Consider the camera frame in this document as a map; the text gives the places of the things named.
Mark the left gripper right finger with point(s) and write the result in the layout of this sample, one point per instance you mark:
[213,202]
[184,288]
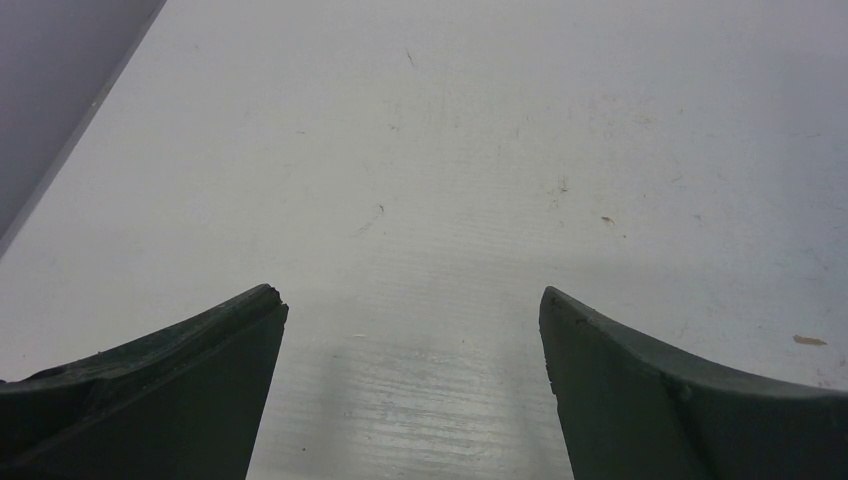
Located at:
[633,407]

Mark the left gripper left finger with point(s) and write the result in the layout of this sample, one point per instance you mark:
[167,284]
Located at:
[184,402]

